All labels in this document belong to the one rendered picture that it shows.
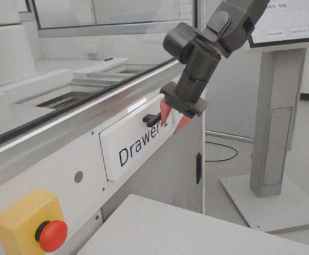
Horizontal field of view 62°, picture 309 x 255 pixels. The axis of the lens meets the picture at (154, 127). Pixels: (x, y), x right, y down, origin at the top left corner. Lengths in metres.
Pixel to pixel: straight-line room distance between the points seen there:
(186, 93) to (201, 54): 0.08
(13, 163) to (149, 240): 0.26
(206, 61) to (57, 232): 0.38
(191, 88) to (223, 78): 1.80
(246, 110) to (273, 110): 0.88
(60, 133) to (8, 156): 0.09
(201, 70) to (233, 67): 1.77
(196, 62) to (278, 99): 1.00
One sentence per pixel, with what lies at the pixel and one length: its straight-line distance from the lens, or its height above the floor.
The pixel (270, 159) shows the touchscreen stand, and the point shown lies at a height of 0.31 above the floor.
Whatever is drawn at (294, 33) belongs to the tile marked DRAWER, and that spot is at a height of 1.00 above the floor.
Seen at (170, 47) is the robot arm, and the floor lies 1.06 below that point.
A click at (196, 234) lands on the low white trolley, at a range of 0.51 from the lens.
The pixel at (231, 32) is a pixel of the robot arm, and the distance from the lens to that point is 0.51.
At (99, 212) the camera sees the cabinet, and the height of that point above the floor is 0.75.
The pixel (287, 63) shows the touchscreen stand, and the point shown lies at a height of 0.85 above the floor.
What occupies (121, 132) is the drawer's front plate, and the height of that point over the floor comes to 0.91.
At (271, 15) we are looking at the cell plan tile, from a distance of 1.34.
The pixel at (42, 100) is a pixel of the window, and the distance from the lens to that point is 0.42.
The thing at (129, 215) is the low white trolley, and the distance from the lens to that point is 0.55.
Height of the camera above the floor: 1.13
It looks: 24 degrees down
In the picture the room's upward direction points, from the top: 5 degrees counter-clockwise
